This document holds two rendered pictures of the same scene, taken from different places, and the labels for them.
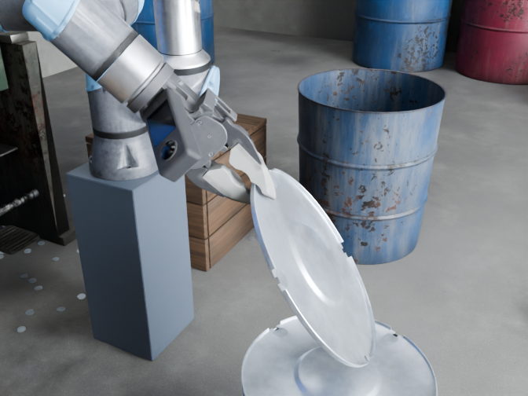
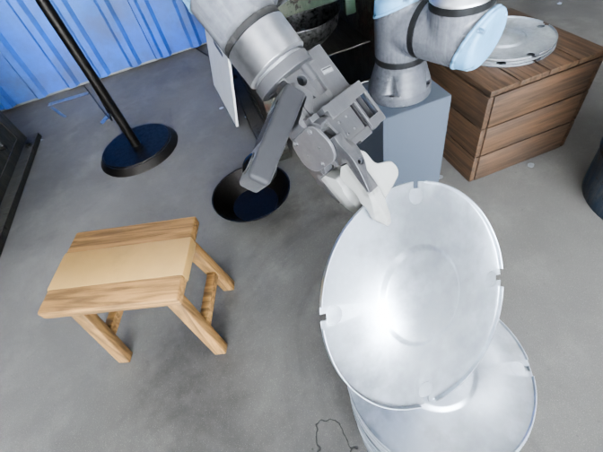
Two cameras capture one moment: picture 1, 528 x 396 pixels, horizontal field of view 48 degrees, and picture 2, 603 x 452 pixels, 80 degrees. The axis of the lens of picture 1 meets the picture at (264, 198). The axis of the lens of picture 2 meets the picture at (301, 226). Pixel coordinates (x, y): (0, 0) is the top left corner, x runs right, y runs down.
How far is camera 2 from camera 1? 0.47 m
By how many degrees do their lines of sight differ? 47
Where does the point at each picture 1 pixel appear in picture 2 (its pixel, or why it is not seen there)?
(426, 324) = not seen: outside the picture
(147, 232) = (394, 152)
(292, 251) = (381, 283)
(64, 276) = not seen: hidden behind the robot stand
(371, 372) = (464, 388)
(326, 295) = (402, 334)
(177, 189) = (438, 121)
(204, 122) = (313, 133)
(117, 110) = (389, 42)
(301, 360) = not seen: hidden behind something
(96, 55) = (218, 39)
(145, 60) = (260, 51)
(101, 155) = (374, 80)
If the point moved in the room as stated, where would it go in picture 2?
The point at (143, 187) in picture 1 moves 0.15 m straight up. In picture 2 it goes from (396, 117) to (397, 55)
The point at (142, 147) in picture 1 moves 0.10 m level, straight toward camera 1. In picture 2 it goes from (408, 80) to (391, 104)
